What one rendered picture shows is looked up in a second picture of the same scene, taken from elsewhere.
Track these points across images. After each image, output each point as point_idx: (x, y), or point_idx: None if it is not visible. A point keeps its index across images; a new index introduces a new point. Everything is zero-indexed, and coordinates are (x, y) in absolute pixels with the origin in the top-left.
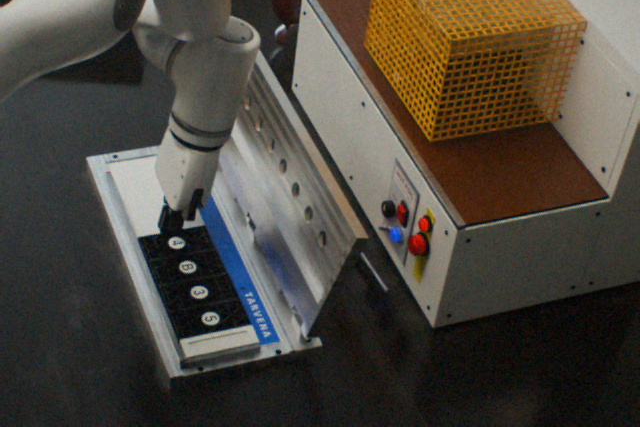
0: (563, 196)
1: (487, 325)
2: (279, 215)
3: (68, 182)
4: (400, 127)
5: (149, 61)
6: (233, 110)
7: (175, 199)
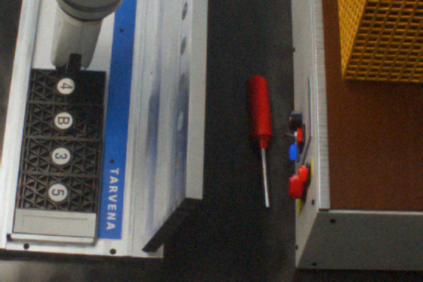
0: None
1: (359, 279)
2: (168, 97)
3: None
4: (322, 43)
5: None
6: None
7: (52, 56)
